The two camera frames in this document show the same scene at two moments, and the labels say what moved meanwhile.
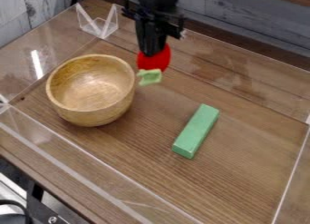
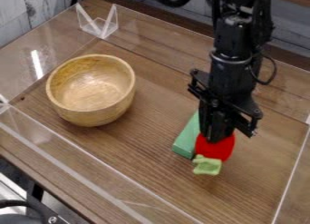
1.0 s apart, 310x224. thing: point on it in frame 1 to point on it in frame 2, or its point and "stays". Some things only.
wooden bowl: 90,90 stays
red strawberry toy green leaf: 149,75 to 212,154
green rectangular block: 193,135 stays
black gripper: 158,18 to 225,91
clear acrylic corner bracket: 100,27 stays
